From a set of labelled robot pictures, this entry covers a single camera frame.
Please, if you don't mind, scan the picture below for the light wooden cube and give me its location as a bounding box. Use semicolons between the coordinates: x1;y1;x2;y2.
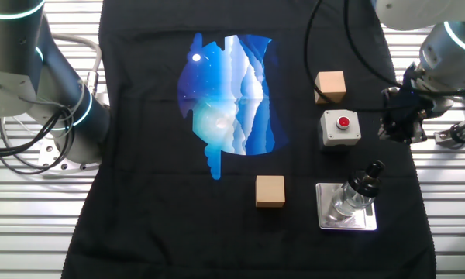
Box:
255;174;286;208
313;71;347;105

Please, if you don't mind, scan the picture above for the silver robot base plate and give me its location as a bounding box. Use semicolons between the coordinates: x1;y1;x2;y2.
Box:
36;135;102;174

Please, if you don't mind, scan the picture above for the white box with red button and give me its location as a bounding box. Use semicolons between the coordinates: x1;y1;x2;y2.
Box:
318;108;362;147

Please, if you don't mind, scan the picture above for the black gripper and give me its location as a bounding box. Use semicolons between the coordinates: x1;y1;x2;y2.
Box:
377;64;437;145

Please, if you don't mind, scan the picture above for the black cloth with blue print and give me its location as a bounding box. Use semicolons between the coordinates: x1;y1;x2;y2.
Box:
60;0;437;279

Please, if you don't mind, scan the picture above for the small silver bracket device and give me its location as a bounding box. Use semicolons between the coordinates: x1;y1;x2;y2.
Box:
433;119;465;148

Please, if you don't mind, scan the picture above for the silver digital scale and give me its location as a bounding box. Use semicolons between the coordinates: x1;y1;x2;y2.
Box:
315;182;378;232

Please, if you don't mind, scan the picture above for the grey cable with metal connector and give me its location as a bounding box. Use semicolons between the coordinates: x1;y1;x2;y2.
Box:
52;33;103;98

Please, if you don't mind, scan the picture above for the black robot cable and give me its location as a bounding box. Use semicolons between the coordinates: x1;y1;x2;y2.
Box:
302;0;391;115
343;0;465;97

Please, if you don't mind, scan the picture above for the clear glass jar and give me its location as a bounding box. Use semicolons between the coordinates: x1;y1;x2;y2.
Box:
331;180;375;217

